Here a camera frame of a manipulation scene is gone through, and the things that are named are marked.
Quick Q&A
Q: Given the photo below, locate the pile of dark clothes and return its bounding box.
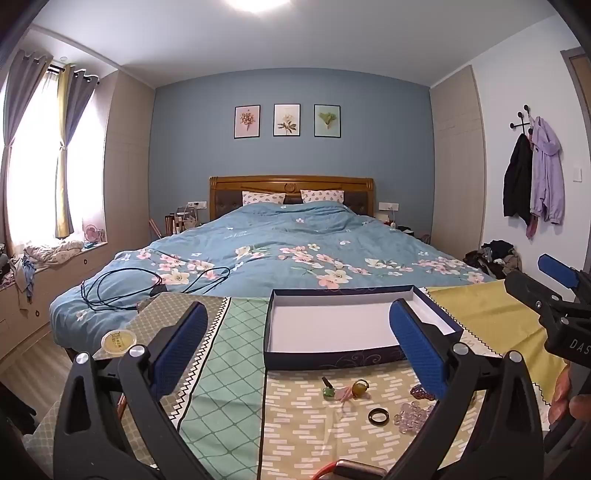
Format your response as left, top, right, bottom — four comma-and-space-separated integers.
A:
463, 240, 522, 280

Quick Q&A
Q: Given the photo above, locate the black jacket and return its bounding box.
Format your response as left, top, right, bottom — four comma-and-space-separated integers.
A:
502, 134, 534, 227

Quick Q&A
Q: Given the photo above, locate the black wall coat rack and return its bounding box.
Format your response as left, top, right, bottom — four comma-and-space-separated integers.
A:
509, 105, 536, 139

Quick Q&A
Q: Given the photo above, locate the green leaf picture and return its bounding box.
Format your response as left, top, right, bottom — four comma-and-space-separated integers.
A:
314, 104, 342, 138

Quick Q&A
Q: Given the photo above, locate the pink flower picture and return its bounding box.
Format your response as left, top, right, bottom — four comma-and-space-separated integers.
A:
235, 105, 262, 139

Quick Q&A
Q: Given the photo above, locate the beige wardrobe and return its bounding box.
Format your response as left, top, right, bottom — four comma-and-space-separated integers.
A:
92, 71, 155, 259
429, 65, 485, 250

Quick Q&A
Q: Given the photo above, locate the blue floral duvet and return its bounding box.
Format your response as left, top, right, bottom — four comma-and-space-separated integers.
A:
48, 200, 499, 352

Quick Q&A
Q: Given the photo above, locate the white patterned pillow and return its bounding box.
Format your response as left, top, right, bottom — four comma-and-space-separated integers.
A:
300, 189, 345, 204
242, 191, 286, 206

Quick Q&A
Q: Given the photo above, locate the crumpled bedding pile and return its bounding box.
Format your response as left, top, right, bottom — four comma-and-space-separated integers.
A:
23, 240, 86, 266

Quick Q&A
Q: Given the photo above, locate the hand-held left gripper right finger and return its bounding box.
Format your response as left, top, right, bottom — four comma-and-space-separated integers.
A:
389, 298, 546, 480

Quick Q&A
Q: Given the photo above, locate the orange smartwatch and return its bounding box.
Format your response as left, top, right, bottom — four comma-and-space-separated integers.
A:
314, 459, 389, 480

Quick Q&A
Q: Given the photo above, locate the white flower picture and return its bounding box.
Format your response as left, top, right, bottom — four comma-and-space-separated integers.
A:
273, 104, 301, 137

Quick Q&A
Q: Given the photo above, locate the patchwork patterned cloth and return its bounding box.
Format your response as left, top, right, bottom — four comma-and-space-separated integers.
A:
23, 281, 568, 480

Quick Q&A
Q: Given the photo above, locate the yellow jelly cup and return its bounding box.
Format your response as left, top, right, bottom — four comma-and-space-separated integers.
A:
93, 330, 138, 362

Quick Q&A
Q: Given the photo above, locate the clear crystal bracelet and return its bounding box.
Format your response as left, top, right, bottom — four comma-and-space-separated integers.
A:
393, 401, 435, 433

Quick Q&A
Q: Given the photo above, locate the grey and yellow curtain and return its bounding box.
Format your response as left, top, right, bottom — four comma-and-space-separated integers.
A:
55, 64, 100, 240

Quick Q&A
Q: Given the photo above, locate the black charger cable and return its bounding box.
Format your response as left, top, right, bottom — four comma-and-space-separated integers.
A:
81, 267, 232, 312

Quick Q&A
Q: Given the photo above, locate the beige window seat cabinet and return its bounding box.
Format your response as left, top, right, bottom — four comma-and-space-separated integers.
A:
0, 242, 116, 358

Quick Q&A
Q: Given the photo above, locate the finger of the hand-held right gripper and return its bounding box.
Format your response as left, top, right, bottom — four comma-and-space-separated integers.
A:
537, 253, 591, 303
503, 269, 573, 326

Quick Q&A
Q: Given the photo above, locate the purple jacket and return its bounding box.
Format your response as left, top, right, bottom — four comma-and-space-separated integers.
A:
529, 116, 565, 225

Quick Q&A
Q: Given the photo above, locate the round ceiling lamp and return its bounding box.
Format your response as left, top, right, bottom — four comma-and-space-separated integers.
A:
222, 0, 296, 11

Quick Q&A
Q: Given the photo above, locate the person's right hand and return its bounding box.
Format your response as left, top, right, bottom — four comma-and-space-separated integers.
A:
549, 367, 591, 428

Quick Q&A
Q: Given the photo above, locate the black curtain rod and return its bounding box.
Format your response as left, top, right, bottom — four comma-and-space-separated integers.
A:
46, 65, 100, 85

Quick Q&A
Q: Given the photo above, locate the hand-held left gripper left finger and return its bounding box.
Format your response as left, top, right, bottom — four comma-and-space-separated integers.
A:
53, 302, 213, 480

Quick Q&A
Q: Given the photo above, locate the wooden headboard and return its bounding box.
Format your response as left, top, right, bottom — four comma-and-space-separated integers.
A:
209, 175, 376, 222

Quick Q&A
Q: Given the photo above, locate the navy cardboard box tray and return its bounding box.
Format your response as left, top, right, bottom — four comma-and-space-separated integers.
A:
263, 285, 465, 370

